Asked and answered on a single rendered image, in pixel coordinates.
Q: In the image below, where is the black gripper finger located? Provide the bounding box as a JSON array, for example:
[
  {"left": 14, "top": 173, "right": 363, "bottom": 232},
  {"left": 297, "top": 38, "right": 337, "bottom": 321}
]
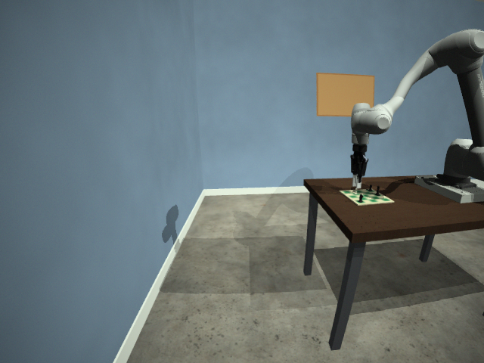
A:
[
  {"left": 350, "top": 155, "right": 358, "bottom": 187},
  {"left": 356, "top": 156, "right": 368, "bottom": 188}
]

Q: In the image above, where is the green and cream chessboard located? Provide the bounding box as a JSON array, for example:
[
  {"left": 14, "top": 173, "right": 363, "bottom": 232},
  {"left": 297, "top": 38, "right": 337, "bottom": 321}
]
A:
[{"left": 340, "top": 189, "right": 395, "bottom": 206}]

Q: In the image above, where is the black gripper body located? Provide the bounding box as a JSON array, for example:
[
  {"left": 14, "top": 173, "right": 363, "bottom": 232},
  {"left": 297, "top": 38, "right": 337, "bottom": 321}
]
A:
[{"left": 352, "top": 144, "right": 367, "bottom": 162}]

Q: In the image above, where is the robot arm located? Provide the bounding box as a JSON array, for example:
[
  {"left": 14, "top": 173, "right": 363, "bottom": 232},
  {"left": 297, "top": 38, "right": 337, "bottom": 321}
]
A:
[{"left": 351, "top": 29, "right": 484, "bottom": 189}]

